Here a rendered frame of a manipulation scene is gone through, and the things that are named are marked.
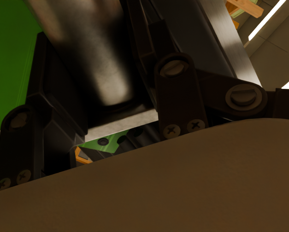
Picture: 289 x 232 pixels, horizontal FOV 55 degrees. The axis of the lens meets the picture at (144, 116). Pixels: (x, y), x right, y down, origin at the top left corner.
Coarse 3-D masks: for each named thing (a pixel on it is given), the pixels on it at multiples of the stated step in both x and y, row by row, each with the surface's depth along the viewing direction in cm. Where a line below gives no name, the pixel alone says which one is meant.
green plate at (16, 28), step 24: (0, 0) 15; (0, 24) 16; (24, 24) 16; (0, 48) 17; (24, 48) 17; (0, 72) 18; (24, 72) 19; (0, 96) 20; (24, 96) 20; (0, 120) 21; (96, 144) 25
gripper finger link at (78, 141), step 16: (48, 48) 11; (32, 64) 10; (48, 64) 10; (64, 64) 11; (32, 80) 10; (48, 80) 9; (64, 80) 11; (32, 96) 9; (48, 96) 9; (64, 96) 10; (80, 96) 12; (48, 112) 10; (64, 112) 10; (80, 112) 11; (48, 128) 9; (64, 128) 10; (80, 128) 11; (48, 144) 9; (64, 144) 10; (80, 144) 11; (48, 160) 10
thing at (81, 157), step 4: (76, 152) 573; (80, 152) 587; (76, 156) 568; (80, 156) 582; (84, 156) 586; (76, 160) 575; (80, 160) 572; (84, 160) 576; (80, 164) 599; (84, 164) 596
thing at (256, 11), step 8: (232, 0) 257; (240, 0) 251; (248, 0) 257; (256, 0) 266; (232, 8) 278; (240, 8) 263; (248, 8) 258; (256, 8) 259; (232, 16) 304; (256, 16) 264
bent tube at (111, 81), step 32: (32, 0) 9; (64, 0) 8; (96, 0) 9; (64, 32) 9; (96, 32) 9; (96, 64) 10; (128, 64) 11; (96, 96) 11; (128, 96) 12; (96, 128) 12; (128, 128) 12
